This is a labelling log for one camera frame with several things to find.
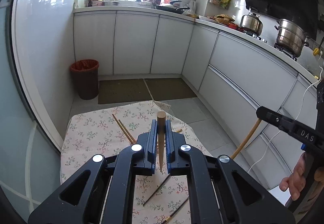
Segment wooden chopstick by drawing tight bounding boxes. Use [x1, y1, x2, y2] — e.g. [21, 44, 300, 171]
[112, 114, 134, 144]
[119, 120, 137, 144]
[231, 119, 261, 160]
[157, 111, 166, 172]

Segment black chopstick gold band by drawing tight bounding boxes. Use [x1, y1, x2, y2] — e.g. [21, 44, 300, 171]
[162, 197, 189, 224]

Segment person's right hand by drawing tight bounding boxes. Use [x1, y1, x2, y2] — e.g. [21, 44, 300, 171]
[279, 153, 306, 201]

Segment floral tablecloth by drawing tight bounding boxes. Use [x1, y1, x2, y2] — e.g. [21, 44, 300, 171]
[60, 101, 209, 223]

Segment dark floor mat right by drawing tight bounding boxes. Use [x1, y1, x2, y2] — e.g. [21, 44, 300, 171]
[145, 78, 197, 101]

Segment dark floor mat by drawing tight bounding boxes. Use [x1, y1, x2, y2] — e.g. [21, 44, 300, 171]
[98, 79, 151, 104]
[145, 78, 197, 101]

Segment dark floor mat left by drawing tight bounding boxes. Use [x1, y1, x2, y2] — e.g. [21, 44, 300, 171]
[98, 79, 151, 104]

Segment dark red trash bin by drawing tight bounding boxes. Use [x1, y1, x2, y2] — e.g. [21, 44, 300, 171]
[70, 59, 99, 100]

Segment steel steamer pot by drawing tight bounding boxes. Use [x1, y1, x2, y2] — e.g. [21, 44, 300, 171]
[275, 19, 309, 58]

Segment black frying pan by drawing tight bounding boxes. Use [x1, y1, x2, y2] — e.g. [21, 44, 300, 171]
[155, 5, 190, 14]

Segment steel kettle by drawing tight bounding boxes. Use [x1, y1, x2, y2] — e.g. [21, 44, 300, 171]
[240, 12, 263, 36]

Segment white cable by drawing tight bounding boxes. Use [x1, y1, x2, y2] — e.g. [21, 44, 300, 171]
[246, 51, 324, 174]

